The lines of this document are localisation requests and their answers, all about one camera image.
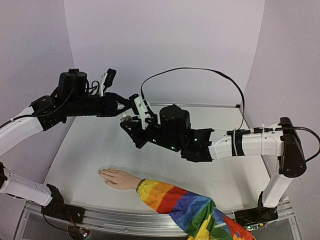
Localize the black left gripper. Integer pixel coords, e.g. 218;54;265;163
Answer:
66;91;135;118

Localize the glitter nail polish bottle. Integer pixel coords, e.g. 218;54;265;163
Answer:
120;115;133;123

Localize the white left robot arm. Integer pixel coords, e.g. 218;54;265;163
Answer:
0;68;131;224

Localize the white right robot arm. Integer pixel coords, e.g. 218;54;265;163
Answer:
107;104;270;212

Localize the mannequin hand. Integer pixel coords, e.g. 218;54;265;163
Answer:
98;168;142;190

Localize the rainbow coloured sleeve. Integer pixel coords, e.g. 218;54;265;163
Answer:
136;178;255;240

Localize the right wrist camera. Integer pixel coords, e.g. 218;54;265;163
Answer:
129;94;158;130

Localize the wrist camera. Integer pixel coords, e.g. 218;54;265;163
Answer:
129;94;158;130
99;68;117;97

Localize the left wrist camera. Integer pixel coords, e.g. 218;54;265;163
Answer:
99;68;117;97

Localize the black camera cable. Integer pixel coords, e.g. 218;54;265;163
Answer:
140;67;246;131

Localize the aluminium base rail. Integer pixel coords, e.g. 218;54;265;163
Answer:
15;199;296;239

